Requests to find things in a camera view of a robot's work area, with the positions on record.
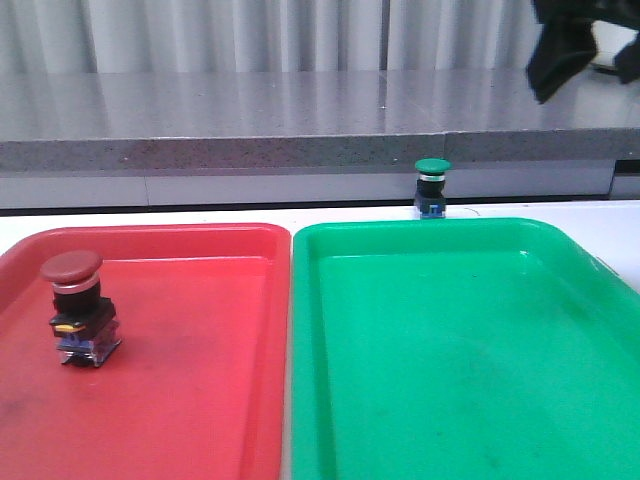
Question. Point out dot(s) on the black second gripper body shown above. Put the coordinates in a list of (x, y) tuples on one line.
[(566, 44)]

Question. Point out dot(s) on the green mushroom push button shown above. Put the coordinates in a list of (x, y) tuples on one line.
[(429, 200)]

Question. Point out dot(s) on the red mushroom push button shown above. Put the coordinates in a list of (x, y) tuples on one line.
[(85, 323)]

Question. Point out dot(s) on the white container in background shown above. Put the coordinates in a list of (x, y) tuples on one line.
[(610, 39)]

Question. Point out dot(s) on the green plastic tray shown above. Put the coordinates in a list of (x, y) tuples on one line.
[(460, 349)]

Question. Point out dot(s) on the grey stone counter slab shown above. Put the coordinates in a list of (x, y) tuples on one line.
[(155, 122)]

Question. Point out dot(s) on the red plastic tray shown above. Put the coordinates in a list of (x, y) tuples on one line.
[(195, 390)]

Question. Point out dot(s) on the white pleated curtain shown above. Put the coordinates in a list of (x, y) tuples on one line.
[(60, 37)]

